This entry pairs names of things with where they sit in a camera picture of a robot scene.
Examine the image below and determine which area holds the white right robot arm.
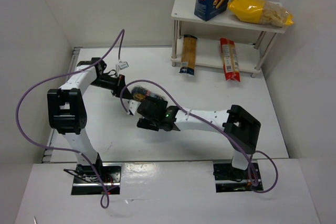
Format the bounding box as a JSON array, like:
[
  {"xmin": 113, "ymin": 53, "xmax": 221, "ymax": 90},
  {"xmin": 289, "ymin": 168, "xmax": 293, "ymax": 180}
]
[{"xmin": 131, "ymin": 98, "xmax": 261, "ymax": 170}]

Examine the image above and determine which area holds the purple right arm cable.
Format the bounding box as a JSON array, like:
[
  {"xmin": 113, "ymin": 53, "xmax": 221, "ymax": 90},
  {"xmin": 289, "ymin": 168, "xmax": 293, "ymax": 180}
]
[{"xmin": 120, "ymin": 79, "xmax": 279, "ymax": 194}]

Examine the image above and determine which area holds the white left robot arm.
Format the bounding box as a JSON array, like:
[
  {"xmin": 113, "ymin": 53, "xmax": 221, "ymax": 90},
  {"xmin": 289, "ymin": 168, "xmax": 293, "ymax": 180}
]
[{"xmin": 47, "ymin": 58, "xmax": 133, "ymax": 177}]

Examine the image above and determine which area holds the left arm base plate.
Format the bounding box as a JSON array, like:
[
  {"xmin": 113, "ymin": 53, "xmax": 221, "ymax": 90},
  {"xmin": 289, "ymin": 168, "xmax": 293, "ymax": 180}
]
[{"xmin": 67, "ymin": 163, "xmax": 122, "ymax": 196}]

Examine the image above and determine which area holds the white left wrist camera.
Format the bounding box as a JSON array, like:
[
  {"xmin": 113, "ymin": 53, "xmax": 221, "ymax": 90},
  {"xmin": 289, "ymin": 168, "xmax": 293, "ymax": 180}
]
[{"xmin": 115, "ymin": 61, "xmax": 129, "ymax": 71}]

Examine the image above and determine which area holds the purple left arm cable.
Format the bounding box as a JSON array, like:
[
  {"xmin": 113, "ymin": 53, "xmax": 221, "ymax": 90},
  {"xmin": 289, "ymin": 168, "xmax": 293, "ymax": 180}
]
[{"xmin": 15, "ymin": 29, "xmax": 125, "ymax": 208}]

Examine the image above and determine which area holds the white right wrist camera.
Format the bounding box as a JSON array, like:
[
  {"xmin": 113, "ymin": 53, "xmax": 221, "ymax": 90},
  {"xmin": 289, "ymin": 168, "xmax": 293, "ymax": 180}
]
[{"xmin": 127, "ymin": 100, "xmax": 141, "ymax": 115}]

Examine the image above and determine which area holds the tricolor fusilli pasta bag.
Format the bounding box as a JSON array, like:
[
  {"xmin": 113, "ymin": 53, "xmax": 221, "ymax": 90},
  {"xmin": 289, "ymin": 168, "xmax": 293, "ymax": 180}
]
[{"xmin": 131, "ymin": 86, "xmax": 165, "ymax": 102}]

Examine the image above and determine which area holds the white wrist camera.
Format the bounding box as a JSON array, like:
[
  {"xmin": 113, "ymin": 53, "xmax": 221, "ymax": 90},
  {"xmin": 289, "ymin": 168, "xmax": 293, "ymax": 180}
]
[
  {"xmin": 127, "ymin": 100, "xmax": 141, "ymax": 115},
  {"xmin": 115, "ymin": 61, "xmax": 129, "ymax": 71}
]

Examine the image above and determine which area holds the yellow pasta bag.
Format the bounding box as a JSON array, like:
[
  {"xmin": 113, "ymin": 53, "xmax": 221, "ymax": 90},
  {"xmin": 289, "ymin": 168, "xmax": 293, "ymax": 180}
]
[{"xmin": 228, "ymin": 0, "xmax": 294, "ymax": 27}]

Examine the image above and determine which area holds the red spaghetti pack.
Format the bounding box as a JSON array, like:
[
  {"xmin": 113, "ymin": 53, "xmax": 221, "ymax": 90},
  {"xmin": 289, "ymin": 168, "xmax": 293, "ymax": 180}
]
[{"xmin": 220, "ymin": 38, "xmax": 240, "ymax": 82}]

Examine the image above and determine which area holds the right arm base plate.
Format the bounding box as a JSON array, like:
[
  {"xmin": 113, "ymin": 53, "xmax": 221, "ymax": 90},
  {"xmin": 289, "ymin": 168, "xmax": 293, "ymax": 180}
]
[{"xmin": 213, "ymin": 162, "xmax": 264, "ymax": 193}]

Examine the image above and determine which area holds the white two-tier shelf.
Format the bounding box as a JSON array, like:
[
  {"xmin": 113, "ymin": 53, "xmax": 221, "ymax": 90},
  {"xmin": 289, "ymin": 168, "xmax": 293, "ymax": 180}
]
[{"xmin": 171, "ymin": 0, "xmax": 286, "ymax": 78}]

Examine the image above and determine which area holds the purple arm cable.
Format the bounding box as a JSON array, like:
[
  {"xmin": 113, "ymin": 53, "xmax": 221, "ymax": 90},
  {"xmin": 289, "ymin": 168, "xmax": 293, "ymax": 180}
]
[
  {"xmin": 120, "ymin": 79, "xmax": 279, "ymax": 194},
  {"xmin": 15, "ymin": 29, "xmax": 125, "ymax": 208}
]

